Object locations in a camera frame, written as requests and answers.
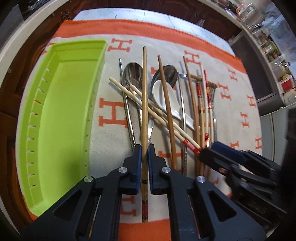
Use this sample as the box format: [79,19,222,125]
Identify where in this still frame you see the patterned red brown chopstick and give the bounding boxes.
[196,81,205,149]

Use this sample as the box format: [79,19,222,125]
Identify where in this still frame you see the pale chopstick red pattern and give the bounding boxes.
[203,70,214,147]

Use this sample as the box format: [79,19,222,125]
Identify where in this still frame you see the pale bamboo chopstick red tip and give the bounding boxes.
[109,77,200,155]

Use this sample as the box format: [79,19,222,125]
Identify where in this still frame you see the white red labelled jar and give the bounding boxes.
[278,74,295,93]

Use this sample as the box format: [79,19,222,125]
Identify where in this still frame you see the dark brown wooden chopstick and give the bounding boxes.
[158,55,177,169]

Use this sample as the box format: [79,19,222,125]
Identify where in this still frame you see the brown wooden chopstick right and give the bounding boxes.
[183,56,201,176]

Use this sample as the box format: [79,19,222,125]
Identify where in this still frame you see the steel chopstick left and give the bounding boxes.
[118,58,136,152]

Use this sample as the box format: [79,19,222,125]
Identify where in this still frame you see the steel chopstick right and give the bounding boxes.
[178,73,187,176]

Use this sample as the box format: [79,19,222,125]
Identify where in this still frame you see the light wood chopstick red end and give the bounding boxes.
[142,46,149,223]

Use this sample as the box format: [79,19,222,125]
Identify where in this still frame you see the steel fork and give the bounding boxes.
[208,82,217,146]

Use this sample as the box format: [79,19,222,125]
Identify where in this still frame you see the dark oven appliance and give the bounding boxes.
[229,31,284,116]

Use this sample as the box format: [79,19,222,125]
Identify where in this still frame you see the orange beige H-pattern cloth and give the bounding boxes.
[16,19,263,241]

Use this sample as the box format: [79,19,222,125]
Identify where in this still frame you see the steel chopstick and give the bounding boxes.
[118,58,136,152]
[178,73,187,176]

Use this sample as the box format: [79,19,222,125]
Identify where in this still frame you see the green plastic utensil tray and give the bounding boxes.
[16,40,107,217]

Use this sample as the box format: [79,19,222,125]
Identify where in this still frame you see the large steel spoon left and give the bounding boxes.
[122,62,144,142]

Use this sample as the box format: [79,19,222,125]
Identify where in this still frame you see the steel ladle spoon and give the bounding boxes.
[148,65,177,145]

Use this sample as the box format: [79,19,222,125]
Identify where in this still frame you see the wood-handled small steel spoon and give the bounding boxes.
[178,72,202,82]

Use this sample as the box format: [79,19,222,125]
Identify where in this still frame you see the white ceramic soup spoon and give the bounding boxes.
[152,80,195,130]

